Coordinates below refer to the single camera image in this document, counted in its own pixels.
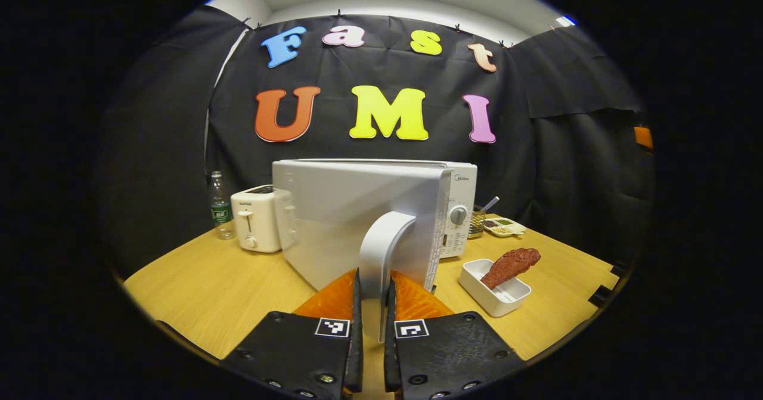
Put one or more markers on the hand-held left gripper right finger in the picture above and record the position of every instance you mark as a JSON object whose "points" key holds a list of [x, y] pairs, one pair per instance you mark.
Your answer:
{"points": [[390, 358]]}

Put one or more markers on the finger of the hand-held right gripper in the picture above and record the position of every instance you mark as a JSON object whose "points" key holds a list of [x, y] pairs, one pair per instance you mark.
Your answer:
{"points": [[643, 138]]}

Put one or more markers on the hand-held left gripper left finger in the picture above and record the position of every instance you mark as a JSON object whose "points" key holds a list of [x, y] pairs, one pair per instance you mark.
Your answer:
{"points": [[356, 352]]}

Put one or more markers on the white microwave oven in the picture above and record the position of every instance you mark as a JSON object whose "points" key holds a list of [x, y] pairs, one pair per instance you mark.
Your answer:
{"points": [[346, 215]]}

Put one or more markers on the red-brown meat piece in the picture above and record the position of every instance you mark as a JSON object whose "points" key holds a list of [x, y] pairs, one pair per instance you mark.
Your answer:
{"points": [[512, 264]]}

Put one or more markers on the white rectangular dish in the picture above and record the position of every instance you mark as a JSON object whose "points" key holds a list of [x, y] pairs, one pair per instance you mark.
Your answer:
{"points": [[498, 300]]}

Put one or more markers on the black plastic block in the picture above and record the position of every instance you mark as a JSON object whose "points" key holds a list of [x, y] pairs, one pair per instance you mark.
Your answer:
{"points": [[619, 269], [601, 295]]}

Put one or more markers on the metal mesh basket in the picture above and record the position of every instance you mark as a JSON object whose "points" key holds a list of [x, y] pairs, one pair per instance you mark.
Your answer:
{"points": [[476, 222]]}

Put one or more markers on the white toaster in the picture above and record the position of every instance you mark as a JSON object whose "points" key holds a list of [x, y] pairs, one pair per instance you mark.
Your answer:
{"points": [[256, 221]]}

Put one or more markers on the white divided condiment tray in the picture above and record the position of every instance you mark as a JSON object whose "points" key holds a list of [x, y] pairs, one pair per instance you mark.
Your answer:
{"points": [[503, 227]]}

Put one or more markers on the clear plastic water bottle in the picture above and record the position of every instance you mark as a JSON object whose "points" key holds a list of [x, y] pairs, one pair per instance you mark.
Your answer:
{"points": [[221, 212]]}

